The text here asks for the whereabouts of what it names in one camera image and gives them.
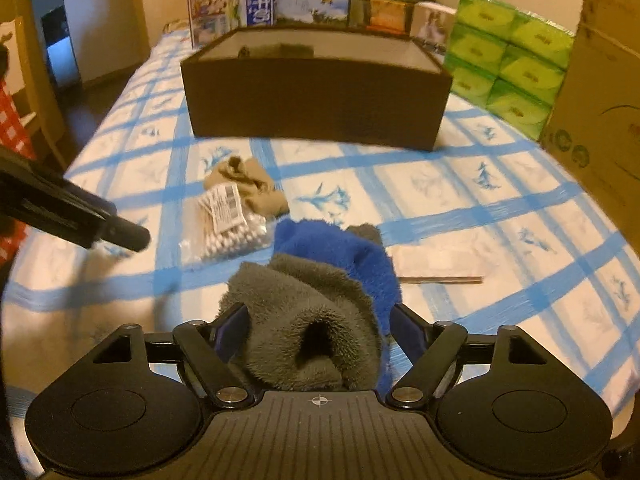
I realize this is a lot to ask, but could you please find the cotton swab bag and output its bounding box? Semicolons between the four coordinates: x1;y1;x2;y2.
180;183;276;266

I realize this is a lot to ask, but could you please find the upper instant noodle bowl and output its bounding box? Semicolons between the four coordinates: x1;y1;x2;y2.
347;0;428;36

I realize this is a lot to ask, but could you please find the blue cartoon milk carton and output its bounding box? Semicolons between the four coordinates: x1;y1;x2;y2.
186;0;274;48

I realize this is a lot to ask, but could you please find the white paper sachet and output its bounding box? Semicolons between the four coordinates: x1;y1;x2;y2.
386;245;484;284

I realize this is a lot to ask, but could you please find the blue grey fleece glove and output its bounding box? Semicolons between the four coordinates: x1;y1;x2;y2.
219;220;401;394

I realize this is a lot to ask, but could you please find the blue checkered bed sheet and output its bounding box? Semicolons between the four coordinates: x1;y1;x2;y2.
0;27;640;478

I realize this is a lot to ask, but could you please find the beige thin sock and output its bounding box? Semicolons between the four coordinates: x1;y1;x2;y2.
203;156;290;218

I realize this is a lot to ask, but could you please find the large brown cardboard box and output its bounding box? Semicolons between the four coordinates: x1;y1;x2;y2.
540;0;640;249

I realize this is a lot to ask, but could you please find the cow picture milk box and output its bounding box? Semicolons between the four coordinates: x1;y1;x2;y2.
274;0;349;27

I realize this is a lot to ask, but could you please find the grey knit sock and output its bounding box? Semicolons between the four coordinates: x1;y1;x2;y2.
238;42;314;58

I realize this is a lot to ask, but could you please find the dark brown open box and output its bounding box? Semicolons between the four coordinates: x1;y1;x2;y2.
180;25;452;151

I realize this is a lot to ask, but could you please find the red checkered cloth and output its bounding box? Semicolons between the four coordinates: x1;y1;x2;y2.
1;79;38;266

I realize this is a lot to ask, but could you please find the green tissue pack bundle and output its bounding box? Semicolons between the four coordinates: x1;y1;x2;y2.
445;0;575;141

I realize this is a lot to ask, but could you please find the white humidifier product box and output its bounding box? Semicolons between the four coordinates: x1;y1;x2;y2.
410;2;457;55

